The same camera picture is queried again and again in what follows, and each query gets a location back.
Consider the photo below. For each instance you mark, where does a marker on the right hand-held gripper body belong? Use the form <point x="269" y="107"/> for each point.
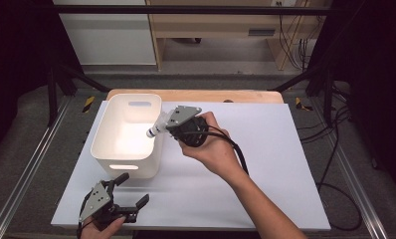
<point x="184" y="116"/>

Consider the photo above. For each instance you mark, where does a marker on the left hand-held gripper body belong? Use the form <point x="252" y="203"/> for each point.
<point x="98" y="202"/>

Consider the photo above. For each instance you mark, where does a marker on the white plastic storage bin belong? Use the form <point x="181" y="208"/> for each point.
<point x="129" y="142"/>

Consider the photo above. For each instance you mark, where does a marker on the person's left hand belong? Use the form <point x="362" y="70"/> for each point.
<point x="101" y="232"/>

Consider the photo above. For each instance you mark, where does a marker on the person's right hand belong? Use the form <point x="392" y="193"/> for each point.
<point x="216" y="154"/>

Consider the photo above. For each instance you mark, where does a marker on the wooden desk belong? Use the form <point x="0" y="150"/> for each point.
<point x="216" y="25"/>

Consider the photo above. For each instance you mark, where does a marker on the black metal stand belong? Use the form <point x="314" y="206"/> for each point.
<point x="52" y="99"/>
<point x="328" y="96"/>

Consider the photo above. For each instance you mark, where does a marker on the white cabinet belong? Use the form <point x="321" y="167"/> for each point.
<point x="109" y="40"/>

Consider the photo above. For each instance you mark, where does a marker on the black curtain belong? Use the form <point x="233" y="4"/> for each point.
<point x="17" y="66"/>
<point x="378" y="83"/>

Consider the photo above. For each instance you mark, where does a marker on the aluminium floor rail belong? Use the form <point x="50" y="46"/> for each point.
<point x="352" y="179"/>
<point x="27" y="172"/>

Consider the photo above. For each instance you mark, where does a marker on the black horizontal frame bar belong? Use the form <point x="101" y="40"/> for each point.
<point x="186" y="10"/>

